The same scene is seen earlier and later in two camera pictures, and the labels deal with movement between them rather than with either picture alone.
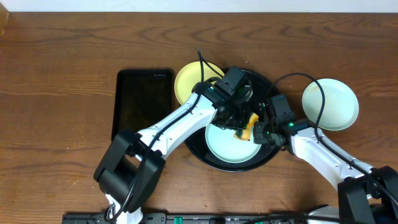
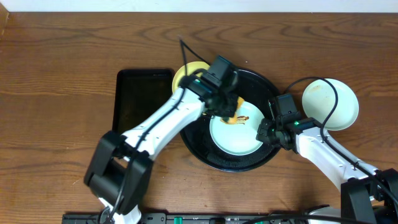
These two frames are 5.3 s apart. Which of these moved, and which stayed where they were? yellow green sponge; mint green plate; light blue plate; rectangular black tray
Moved: light blue plate; yellow green sponge
Stayed: rectangular black tray; mint green plate
